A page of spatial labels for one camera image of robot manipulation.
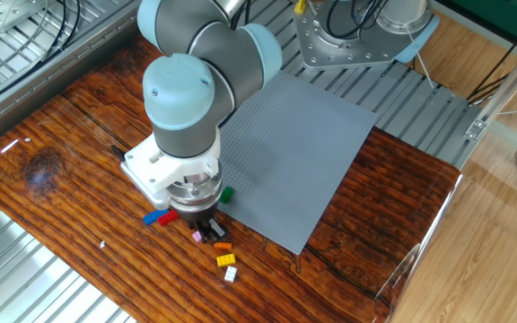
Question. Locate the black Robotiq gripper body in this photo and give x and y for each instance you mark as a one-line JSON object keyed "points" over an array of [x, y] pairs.
{"points": [[195, 215]]}

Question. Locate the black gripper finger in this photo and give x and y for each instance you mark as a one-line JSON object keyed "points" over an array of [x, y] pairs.
{"points": [[200, 231], [217, 229]]}

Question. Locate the light pink Lego brick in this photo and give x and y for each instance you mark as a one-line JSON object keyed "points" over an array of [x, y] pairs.
{"points": [[196, 236]]}

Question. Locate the green Lego brick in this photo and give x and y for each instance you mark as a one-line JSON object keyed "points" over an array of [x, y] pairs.
{"points": [[226, 194]]}

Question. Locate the silver UR5 robot arm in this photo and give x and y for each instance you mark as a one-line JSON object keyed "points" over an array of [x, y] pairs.
{"points": [[177, 94]]}

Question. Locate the orange Lego brick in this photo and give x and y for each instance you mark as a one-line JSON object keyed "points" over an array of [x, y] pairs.
{"points": [[222, 245]]}

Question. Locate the red Lego brick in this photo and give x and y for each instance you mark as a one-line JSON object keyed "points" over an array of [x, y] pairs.
{"points": [[169, 217]]}

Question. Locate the yellow Lego brick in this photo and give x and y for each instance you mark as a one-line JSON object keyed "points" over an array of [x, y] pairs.
{"points": [[225, 260]]}

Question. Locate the blue Lego brick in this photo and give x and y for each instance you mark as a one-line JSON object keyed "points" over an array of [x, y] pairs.
{"points": [[155, 216]]}

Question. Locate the white Lego brick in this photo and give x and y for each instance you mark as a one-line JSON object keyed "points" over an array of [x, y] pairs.
{"points": [[230, 274]]}

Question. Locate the grey Lego baseplate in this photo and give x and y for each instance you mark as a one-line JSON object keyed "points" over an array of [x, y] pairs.
{"points": [[294, 157]]}

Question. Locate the silver wrist flange coupling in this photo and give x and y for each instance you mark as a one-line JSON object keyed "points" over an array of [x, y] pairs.
{"points": [[195, 193]]}

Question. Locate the grey metal beam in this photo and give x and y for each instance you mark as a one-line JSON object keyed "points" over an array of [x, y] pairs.
{"points": [[61, 67]]}

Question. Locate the small yellow clip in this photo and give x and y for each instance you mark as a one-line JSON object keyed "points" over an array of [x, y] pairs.
{"points": [[300, 5]]}

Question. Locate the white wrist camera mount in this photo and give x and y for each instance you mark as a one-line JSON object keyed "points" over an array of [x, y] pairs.
{"points": [[160, 170]]}

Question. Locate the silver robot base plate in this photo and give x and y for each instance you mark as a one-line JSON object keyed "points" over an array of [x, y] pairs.
{"points": [[353, 56]]}

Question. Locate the aluminium frame post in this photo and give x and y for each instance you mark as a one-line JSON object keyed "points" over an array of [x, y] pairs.
{"points": [[505, 81]]}

